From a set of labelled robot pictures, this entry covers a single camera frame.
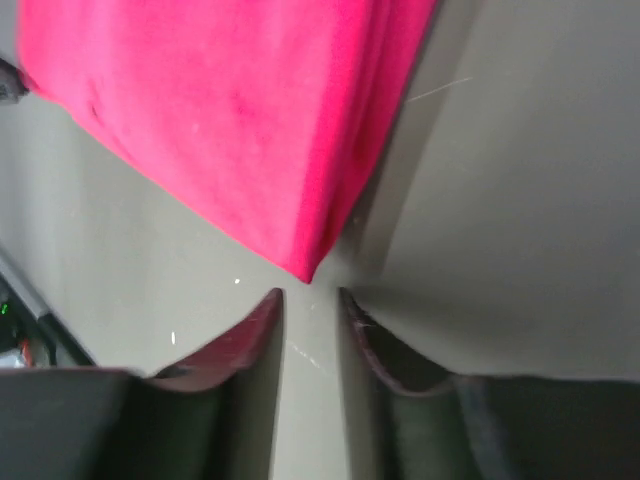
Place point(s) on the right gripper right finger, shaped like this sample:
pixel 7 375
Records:
pixel 407 417

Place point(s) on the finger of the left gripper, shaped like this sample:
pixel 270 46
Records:
pixel 12 87

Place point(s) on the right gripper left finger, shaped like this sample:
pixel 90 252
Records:
pixel 209 415

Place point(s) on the magenta pink t-shirt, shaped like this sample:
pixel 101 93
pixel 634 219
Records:
pixel 267 118

